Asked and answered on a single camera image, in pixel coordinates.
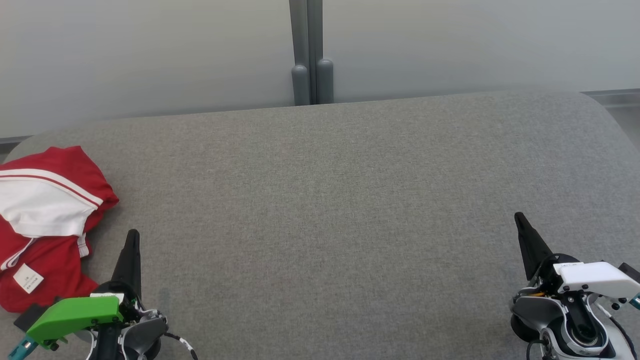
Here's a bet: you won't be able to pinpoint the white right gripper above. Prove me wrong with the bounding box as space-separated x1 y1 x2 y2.
514 212 640 301

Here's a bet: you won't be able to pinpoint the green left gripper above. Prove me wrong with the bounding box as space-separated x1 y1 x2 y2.
26 229 143 349

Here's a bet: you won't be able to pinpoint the red Bulls jersey white sleeves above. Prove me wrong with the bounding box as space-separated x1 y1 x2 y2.
0 146 120 314

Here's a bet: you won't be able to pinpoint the grey fabric sofa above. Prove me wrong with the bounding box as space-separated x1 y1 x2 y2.
0 90 640 360

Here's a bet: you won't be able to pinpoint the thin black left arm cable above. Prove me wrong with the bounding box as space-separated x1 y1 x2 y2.
165 332 199 360

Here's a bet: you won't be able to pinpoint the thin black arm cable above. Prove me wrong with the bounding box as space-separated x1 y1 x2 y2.
526 339 551 360
165 332 199 360

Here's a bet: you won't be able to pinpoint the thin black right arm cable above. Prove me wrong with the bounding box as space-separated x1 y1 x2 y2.
526 339 551 360

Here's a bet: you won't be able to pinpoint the grey cylinder post foot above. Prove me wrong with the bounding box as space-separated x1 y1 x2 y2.
316 58 335 105
291 64 311 107

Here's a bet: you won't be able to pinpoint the grey vertical partition post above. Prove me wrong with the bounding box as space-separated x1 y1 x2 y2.
289 0 324 106

